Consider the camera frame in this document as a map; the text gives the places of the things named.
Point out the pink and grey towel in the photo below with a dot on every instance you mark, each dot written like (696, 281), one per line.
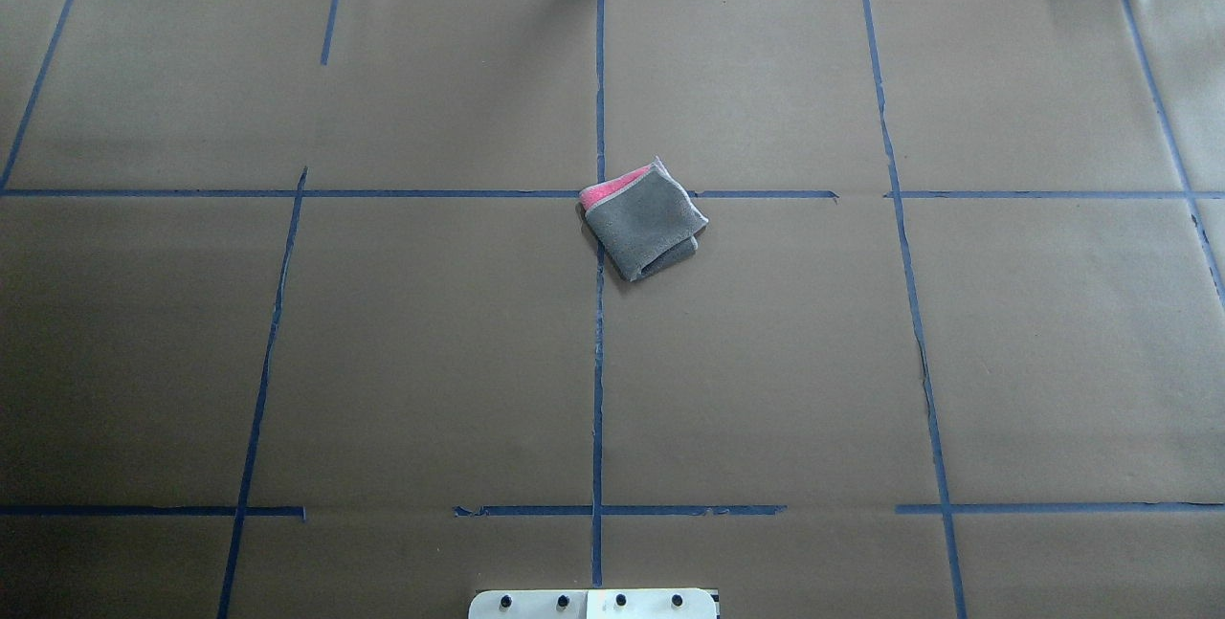
(645, 220)

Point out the white camera stand base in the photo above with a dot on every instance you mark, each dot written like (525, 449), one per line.
(668, 602)

